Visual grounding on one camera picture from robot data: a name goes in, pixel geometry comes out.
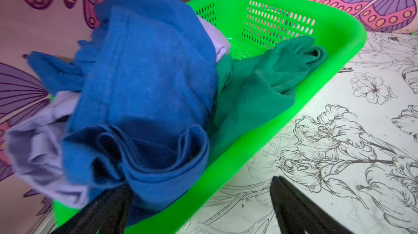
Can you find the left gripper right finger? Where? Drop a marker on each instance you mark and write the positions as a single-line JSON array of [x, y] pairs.
[[297, 214]]

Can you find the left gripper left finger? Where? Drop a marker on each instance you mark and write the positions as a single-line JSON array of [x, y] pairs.
[[106, 214]]

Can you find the blue t-shirt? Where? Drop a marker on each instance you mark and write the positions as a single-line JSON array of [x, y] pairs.
[[147, 81]]

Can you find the lilac t-shirt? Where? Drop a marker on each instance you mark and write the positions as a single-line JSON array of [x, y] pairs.
[[35, 145]]

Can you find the dark green t-shirt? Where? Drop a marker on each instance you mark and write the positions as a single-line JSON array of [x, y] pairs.
[[253, 91]]

